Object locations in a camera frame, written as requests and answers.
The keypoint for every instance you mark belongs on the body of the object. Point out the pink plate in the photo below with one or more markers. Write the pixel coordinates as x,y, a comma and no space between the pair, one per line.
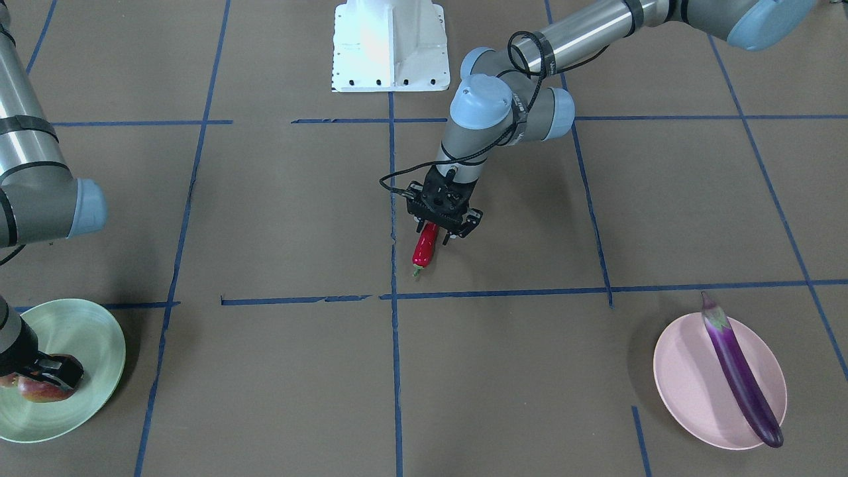
692,385

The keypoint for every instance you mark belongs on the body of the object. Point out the red chili pepper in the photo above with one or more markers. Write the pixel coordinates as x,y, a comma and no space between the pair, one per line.
424,249

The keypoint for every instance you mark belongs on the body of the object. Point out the purple eggplant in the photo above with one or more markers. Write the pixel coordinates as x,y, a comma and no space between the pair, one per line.
738,373

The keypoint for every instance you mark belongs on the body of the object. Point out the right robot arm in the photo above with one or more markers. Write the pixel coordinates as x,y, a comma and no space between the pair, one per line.
41,200

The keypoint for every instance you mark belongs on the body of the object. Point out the red yellow pomegranate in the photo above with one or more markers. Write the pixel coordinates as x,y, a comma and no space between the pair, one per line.
39,392

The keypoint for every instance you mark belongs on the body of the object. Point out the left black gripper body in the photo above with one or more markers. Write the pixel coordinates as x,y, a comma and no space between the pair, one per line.
472,224

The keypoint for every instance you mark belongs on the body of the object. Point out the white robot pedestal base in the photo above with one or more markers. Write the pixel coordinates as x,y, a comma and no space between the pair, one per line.
390,46

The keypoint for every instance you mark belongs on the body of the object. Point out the green plate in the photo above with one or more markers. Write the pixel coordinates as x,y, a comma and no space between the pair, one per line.
74,327

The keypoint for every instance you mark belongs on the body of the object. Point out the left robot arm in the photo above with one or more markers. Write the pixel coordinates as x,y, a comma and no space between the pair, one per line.
500,100

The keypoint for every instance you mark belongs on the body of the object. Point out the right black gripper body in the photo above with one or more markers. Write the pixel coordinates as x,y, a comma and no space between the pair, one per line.
18,347

